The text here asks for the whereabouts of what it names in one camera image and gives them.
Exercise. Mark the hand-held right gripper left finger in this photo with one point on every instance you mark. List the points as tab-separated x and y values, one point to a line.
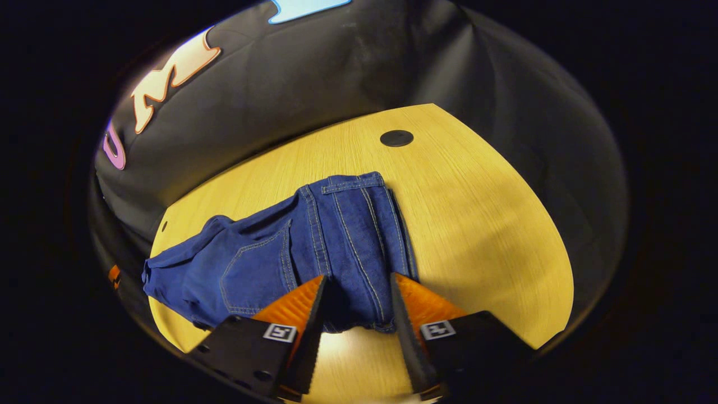
311	336

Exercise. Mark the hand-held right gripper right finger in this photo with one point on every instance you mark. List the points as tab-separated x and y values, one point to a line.
406	336

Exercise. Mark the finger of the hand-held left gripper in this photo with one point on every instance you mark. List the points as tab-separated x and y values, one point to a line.
114	276

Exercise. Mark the blue denim jeans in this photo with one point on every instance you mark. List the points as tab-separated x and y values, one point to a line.
348	235

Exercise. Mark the black backdrop cloth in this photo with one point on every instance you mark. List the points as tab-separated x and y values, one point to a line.
314	84

